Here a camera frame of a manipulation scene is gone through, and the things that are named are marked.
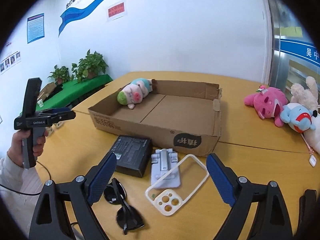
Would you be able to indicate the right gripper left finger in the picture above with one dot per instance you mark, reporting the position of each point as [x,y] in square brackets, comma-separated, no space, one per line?
[50,219]

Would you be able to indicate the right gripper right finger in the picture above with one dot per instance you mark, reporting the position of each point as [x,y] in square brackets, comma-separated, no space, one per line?
[271,219]

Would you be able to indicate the black sunglasses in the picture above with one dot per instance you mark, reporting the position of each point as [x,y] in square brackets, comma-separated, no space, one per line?
[128,218]

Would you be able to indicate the clear cream phone case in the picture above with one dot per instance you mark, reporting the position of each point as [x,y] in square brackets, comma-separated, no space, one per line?
[174,189]

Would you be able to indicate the pig plush toy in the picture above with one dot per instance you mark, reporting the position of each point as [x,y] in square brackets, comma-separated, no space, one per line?
[135,92]

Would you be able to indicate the black product box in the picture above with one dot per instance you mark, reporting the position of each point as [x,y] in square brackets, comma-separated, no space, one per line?
[132,154]

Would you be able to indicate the grey folding phone stand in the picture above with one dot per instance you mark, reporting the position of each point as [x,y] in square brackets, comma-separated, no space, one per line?
[162,161]

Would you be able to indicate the person's left forearm white sleeve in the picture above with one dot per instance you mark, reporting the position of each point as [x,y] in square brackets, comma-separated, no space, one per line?
[19,192]

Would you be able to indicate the person's left hand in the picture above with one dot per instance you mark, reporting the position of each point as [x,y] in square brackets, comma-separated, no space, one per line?
[15,150]

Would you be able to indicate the green cloth covered table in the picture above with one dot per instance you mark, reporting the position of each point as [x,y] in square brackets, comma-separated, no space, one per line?
[73,93]

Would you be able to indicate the small potted green plant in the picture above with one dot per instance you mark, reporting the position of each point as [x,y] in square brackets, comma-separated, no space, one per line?
[60,75]

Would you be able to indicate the small white tag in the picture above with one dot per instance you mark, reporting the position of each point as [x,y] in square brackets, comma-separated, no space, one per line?
[312,160]

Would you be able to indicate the large potted green plant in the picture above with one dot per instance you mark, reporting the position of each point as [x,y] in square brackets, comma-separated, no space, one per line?
[89,67]

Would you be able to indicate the blue elephant plush toy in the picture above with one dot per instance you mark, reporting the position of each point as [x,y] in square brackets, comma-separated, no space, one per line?
[298,117]

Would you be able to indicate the pink bear plush toy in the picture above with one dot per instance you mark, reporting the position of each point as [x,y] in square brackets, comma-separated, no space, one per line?
[268,103]

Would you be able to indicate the beige rabbit plush toy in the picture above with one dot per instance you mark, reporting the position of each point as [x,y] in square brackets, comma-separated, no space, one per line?
[306,97]

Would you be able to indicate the brown cardboard box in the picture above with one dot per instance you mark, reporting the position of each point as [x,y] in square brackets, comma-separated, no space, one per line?
[182,115]

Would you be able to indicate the blue framed wall poster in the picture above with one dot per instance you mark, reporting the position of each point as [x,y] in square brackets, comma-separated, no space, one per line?
[35,27]

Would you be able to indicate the red wall notice sign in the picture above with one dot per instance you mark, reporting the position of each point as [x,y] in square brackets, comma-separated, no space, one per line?
[116,11]

